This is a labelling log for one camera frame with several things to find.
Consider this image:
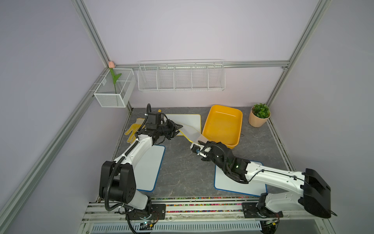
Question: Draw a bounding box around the yellow work glove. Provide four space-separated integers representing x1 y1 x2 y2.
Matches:
125 118 145 144

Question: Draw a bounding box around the potted green plant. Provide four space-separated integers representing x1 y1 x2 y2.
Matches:
248 103 271 128

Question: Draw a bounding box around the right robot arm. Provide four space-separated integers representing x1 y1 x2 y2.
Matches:
191 141 335 218

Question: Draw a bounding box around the yellow-framed whiteboard back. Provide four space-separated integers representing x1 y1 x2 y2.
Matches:
166 114 202 133

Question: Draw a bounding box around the artificial pink tulip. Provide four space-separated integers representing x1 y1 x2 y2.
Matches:
108 61 122 94

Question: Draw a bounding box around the white mesh corner basket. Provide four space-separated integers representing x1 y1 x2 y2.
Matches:
94 68 136 108

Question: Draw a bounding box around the white wire wall shelf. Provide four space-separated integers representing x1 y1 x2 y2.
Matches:
138 59 226 92

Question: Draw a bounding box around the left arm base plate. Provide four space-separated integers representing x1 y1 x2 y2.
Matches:
128 203 166 220

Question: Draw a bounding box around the yellow-framed whiteboard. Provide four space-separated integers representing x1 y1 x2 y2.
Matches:
179 125 208 143
166 114 202 133

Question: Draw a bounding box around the blue-framed whiteboard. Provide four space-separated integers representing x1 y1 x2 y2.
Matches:
214 166 267 197
134 146 166 192

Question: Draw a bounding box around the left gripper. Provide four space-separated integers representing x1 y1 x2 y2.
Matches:
156 118 183 139

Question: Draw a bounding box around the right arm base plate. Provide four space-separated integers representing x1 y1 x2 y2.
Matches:
242 202 283 218

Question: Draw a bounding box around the yellow plastic storage box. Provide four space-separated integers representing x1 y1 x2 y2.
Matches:
202 105 243 149

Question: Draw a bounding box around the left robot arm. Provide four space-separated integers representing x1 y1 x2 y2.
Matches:
99 112 183 211

